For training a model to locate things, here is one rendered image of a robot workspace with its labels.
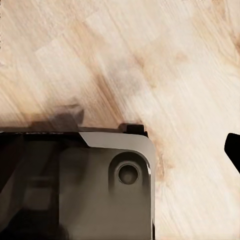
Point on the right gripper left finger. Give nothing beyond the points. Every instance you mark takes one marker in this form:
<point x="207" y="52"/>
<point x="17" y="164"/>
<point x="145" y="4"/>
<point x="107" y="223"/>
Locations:
<point x="12" y="149"/>

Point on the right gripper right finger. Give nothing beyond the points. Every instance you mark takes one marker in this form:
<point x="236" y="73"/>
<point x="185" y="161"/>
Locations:
<point x="232" y="149"/>

